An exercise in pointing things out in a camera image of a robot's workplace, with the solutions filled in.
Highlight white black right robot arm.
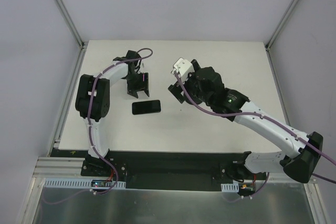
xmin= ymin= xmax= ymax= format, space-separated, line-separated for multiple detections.
xmin=169 ymin=58 xmax=323 ymax=184

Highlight black smartphone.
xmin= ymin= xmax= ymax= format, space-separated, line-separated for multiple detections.
xmin=132 ymin=100 xmax=161 ymax=115

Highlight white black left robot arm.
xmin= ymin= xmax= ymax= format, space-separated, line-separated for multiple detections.
xmin=75 ymin=48 xmax=153 ymax=176

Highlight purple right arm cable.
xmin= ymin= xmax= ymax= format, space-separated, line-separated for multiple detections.
xmin=174 ymin=73 xmax=336 ymax=183

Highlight aluminium right frame post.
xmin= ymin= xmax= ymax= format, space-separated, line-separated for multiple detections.
xmin=265 ymin=0 xmax=301 ymax=51

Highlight aluminium left frame post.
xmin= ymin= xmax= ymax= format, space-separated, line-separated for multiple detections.
xmin=39 ymin=0 xmax=87 ymax=49

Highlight white left cable duct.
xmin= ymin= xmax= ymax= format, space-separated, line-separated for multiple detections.
xmin=44 ymin=178 xmax=126 ymax=190

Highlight white cable duct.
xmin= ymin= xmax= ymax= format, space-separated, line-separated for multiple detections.
xmin=220 ymin=183 xmax=239 ymax=193
xmin=44 ymin=178 xmax=126 ymax=190

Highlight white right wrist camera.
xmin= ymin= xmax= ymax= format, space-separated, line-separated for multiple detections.
xmin=171 ymin=58 xmax=195 ymax=82

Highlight white right cable duct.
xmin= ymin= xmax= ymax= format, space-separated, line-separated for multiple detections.
xmin=220 ymin=183 xmax=239 ymax=193

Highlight aluminium frame post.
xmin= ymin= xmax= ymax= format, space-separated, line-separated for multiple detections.
xmin=265 ymin=0 xmax=301 ymax=51
xmin=39 ymin=0 xmax=87 ymax=49

